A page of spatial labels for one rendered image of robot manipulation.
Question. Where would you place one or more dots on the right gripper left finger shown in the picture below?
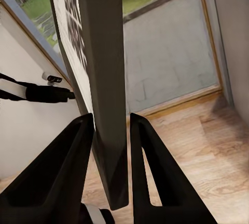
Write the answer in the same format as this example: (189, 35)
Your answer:
(49, 190)

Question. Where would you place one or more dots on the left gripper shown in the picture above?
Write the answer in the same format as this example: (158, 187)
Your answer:
(51, 94)

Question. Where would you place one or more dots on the fixed window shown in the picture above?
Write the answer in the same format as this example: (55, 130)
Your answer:
(169, 59)

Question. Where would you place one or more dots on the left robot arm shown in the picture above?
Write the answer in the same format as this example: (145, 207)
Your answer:
(53, 93)

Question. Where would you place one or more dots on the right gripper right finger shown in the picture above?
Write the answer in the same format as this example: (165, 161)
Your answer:
(180, 202)

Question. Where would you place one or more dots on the poster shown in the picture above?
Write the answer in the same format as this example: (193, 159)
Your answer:
(90, 36)

